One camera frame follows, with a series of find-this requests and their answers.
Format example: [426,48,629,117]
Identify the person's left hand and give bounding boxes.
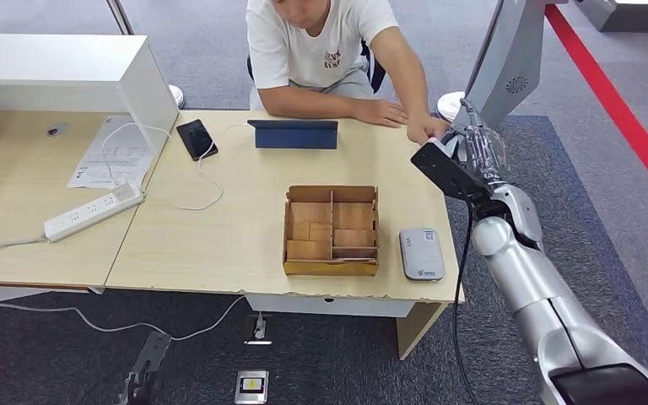
[406,113,451,147]

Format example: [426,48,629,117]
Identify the person's right hand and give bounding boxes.
[352,97,409,128]

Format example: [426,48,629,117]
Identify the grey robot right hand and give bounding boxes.
[444,123,510,188]

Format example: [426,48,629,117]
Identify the wooden organizer box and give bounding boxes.
[282,185,381,278]

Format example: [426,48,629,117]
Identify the person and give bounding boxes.
[246,0,451,148]

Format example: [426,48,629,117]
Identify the grey card reader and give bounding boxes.
[397,226,446,283]

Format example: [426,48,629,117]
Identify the black office chair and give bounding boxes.
[246,39,386,95]

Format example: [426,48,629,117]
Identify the tablet in blue case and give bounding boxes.
[246,118,340,151]

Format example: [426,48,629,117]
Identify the grey monitor on stand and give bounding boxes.
[452,0,568,131]

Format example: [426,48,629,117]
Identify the dark grey floor mat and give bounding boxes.
[0,114,648,405]

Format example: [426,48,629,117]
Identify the red floor tape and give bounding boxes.
[544,4,648,216]

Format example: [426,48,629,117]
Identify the black smartphone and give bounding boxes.
[175,118,220,163]

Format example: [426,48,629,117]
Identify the light wood desk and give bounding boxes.
[0,109,160,309]
[105,110,466,362]

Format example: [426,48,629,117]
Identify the grey platform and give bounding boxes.
[572,0,648,34]

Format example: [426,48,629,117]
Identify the open black floor socket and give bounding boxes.
[242,313,274,347]

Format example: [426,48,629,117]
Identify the white charger plug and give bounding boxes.
[110,177,142,203]

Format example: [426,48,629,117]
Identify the grey metal pole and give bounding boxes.
[105,0,135,35]

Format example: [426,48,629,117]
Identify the printed paper sheet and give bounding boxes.
[67,115,156,190]

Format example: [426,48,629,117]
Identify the silver floor socket with label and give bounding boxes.
[234,369,270,405]

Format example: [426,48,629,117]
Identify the white power strip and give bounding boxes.
[42,181,146,244]

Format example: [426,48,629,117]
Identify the white desk cabinet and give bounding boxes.
[0,33,181,154]

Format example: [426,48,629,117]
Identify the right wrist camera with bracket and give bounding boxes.
[411,138,495,207]

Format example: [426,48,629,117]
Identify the white charging cable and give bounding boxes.
[144,122,255,213]
[101,121,180,186]

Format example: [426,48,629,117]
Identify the dark left wrist camera bracket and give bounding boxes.
[116,332,172,405]

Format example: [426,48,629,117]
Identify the white floor cable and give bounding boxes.
[0,294,246,343]

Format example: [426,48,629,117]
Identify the white power strip cord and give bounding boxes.
[0,236,48,264]

